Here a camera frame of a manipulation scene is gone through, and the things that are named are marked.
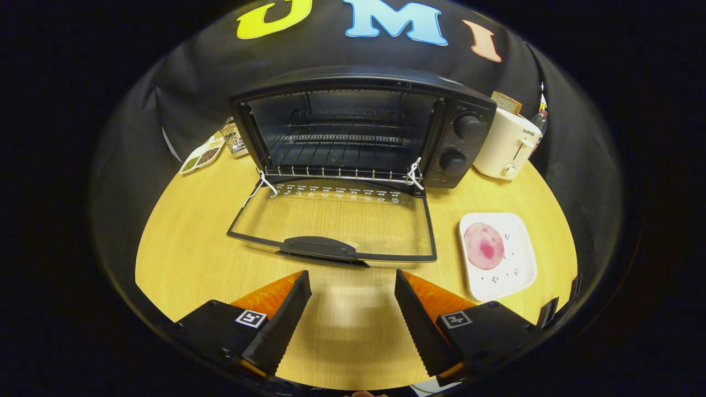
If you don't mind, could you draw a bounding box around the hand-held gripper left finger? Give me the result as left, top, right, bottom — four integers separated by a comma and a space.
174, 270, 312, 382

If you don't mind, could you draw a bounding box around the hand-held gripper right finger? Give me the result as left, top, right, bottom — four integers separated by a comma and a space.
394, 269, 538, 387

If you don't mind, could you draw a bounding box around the pink ham slice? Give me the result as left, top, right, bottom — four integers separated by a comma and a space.
463, 222, 505, 271

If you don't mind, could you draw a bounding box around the white square plate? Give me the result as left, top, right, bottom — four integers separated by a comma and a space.
459, 212, 538, 303

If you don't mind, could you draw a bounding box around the black toaster oven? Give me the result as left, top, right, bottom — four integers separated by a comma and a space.
226, 66, 497, 268

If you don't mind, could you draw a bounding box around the white pop-up toaster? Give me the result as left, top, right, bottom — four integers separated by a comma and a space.
473, 106, 542, 180

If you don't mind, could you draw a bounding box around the white divided dish of beans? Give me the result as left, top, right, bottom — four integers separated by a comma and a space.
179, 135, 227, 175

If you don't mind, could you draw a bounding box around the clear plastic water bottle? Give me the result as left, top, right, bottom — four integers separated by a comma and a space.
532, 94, 548, 138

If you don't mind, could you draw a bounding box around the brown bread slice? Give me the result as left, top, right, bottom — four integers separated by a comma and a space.
491, 91, 523, 115

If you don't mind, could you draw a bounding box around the black backdrop cloth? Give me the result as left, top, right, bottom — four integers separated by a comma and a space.
91, 0, 643, 331

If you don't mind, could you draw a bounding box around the small wire basket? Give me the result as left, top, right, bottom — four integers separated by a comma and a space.
221, 117, 249, 158

